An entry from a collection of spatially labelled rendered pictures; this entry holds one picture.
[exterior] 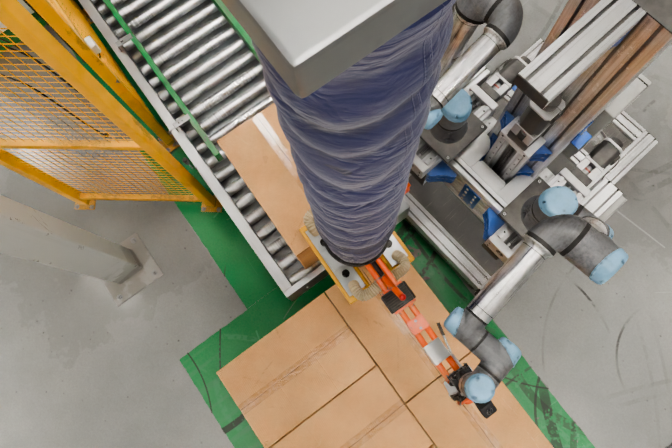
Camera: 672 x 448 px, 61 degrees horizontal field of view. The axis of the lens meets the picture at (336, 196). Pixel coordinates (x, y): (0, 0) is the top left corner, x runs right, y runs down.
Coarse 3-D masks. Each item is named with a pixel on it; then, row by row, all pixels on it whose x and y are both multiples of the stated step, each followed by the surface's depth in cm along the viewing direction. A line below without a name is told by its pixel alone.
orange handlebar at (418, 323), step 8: (408, 184) 204; (368, 264) 198; (384, 264) 198; (376, 272) 197; (384, 272) 197; (376, 280) 197; (392, 280) 196; (384, 288) 195; (400, 312) 193; (416, 312) 193; (408, 320) 192; (416, 320) 192; (424, 320) 192; (416, 328) 191; (424, 328) 191; (416, 336) 191; (432, 336) 191; (424, 344) 190; (448, 360) 189; (440, 368) 188; (456, 368) 188
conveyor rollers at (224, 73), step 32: (96, 0) 309; (160, 0) 306; (192, 0) 304; (224, 32) 298; (160, 64) 298; (160, 96) 291; (192, 96) 290; (224, 96) 291; (256, 96) 292; (192, 128) 286; (224, 128) 285; (288, 256) 267
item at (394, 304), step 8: (400, 280) 194; (400, 288) 195; (408, 288) 194; (384, 296) 194; (392, 296) 194; (408, 296) 194; (392, 304) 193; (400, 304) 193; (408, 304) 192; (392, 312) 192
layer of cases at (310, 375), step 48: (336, 288) 262; (288, 336) 258; (336, 336) 257; (384, 336) 256; (240, 384) 254; (288, 384) 253; (336, 384) 252; (384, 384) 251; (432, 384) 250; (288, 432) 248; (336, 432) 247; (384, 432) 246; (432, 432) 245; (480, 432) 244; (528, 432) 243
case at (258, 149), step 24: (264, 120) 242; (240, 144) 239; (264, 144) 239; (288, 144) 238; (240, 168) 237; (264, 168) 236; (288, 168) 236; (264, 192) 233; (288, 192) 233; (288, 216) 230; (288, 240) 228; (312, 264) 264
